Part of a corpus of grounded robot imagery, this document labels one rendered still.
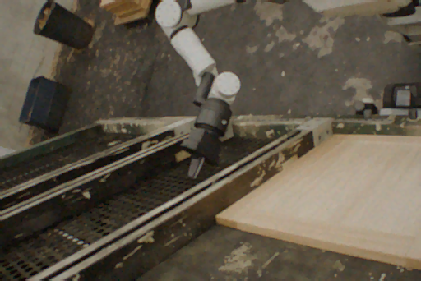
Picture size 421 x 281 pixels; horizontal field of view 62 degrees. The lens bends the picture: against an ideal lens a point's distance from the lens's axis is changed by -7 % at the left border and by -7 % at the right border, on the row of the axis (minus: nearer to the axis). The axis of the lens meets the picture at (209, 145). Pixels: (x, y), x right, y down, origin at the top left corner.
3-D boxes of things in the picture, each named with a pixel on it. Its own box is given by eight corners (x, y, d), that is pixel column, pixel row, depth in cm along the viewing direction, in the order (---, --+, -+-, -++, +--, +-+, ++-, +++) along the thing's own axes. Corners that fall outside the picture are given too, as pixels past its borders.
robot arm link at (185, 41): (185, 71, 103) (146, 20, 105) (201, 70, 112) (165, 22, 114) (212, 47, 98) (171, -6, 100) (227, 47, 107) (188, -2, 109)
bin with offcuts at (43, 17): (99, 17, 476) (57, -7, 431) (88, 52, 469) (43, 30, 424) (82, 24, 512) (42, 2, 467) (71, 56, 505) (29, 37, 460)
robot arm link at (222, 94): (224, 127, 107) (237, 93, 111) (234, 116, 97) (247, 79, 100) (187, 112, 106) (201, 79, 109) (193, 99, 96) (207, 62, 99)
